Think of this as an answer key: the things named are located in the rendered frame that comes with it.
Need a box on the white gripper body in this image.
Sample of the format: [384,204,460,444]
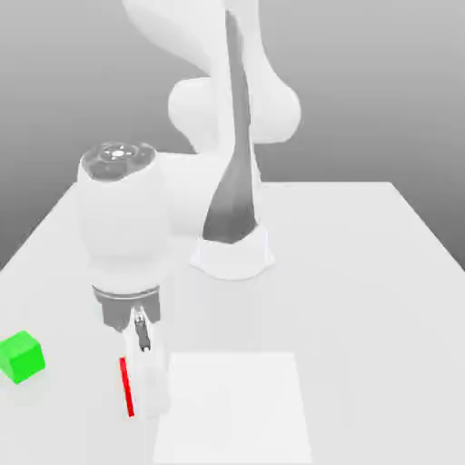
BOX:
[123,322,173,420]

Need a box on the small red cube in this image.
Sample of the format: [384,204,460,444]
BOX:
[118,356,136,419]

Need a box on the small green cube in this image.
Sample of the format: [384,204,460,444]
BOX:
[0,330,47,385]

